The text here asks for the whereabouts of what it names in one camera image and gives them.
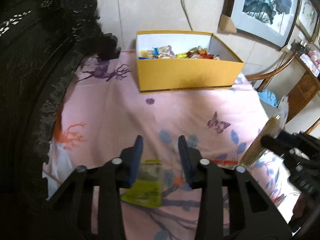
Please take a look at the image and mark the wooden armchair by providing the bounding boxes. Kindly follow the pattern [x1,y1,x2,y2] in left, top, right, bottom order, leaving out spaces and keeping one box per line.
[246,52,320,136]

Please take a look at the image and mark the orange white snack packet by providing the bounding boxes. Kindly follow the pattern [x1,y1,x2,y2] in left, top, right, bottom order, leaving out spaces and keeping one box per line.
[239,96,289,168]

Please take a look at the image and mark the dark carved wooden furniture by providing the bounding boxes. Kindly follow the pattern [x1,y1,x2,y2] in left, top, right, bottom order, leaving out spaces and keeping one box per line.
[1,0,120,212]

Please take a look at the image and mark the blue cloth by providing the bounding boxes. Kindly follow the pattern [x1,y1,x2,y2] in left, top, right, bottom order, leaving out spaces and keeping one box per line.
[258,89,279,108]

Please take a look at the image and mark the green snack packet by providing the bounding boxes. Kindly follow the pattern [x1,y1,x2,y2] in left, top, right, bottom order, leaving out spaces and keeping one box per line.
[121,159,163,208]

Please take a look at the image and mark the yellow cardboard box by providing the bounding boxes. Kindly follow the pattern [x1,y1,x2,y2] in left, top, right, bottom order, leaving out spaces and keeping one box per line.
[136,30,244,94]

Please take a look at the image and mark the framed lotus painting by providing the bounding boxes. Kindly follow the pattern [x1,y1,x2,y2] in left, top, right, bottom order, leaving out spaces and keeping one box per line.
[219,0,300,49]

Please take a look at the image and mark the pink floral tablecloth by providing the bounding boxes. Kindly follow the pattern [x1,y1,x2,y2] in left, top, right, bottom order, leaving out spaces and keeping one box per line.
[42,49,301,240]

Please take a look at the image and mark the snacks inside box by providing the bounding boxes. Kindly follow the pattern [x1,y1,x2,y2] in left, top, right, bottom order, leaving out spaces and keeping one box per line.
[138,46,220,60]

